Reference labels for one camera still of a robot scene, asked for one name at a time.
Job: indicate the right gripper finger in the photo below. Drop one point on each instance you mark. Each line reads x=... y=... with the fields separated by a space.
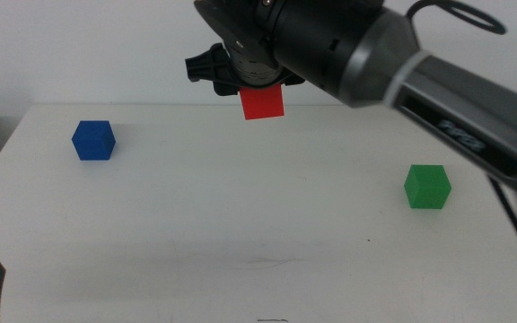
x=293 y=84
x=228 y=89

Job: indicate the red cube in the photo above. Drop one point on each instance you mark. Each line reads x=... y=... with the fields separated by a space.
x=262 y=103

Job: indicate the blue cube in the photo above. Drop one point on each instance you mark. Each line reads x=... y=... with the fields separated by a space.
x=93 y=140

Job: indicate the green cube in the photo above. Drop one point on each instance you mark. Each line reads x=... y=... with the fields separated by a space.
x=427 y=187

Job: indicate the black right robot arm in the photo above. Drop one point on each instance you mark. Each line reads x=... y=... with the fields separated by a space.
x=375 y=49

